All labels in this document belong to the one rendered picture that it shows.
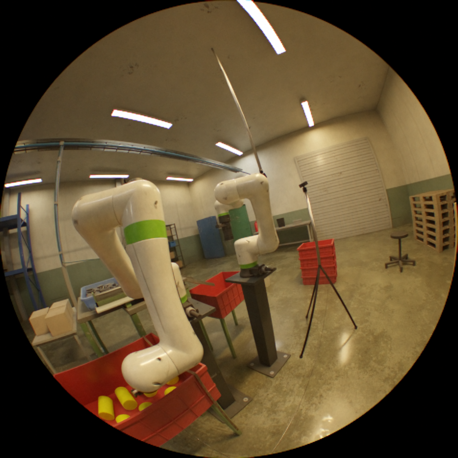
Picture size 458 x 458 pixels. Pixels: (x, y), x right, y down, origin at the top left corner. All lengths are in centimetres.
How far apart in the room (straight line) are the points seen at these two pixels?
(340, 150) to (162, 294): 611
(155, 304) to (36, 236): 629
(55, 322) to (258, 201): 232
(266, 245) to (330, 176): 510
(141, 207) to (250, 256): 77
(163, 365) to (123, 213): 37
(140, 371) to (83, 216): 39
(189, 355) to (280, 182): 601
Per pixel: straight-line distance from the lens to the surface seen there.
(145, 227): 38
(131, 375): 41
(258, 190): 77
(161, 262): 38
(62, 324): 224
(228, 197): 78
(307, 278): 283
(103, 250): 53
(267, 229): 92
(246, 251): 100
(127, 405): 85
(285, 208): 606
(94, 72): 344
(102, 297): 105
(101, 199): 45
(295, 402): 138
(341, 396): 140
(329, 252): 260
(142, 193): 41
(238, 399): 143
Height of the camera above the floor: 126
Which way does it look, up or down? 1 degrees down
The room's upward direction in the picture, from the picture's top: 13 degrees counter-clockwise
